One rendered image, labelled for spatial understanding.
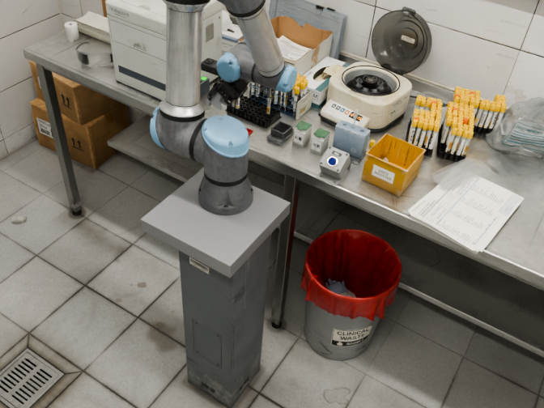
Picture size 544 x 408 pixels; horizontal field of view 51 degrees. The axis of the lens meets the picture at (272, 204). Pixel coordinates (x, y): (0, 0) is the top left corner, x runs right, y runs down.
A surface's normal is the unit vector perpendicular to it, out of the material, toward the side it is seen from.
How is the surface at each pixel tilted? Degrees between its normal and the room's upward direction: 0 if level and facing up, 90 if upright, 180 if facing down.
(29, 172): 0
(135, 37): 90
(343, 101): 90
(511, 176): 0
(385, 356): 0
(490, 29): 90
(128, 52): 90
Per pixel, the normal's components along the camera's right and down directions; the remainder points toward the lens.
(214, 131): 0.17, -0.69
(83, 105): 0.73, 0.48
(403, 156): -0.58, 0.52
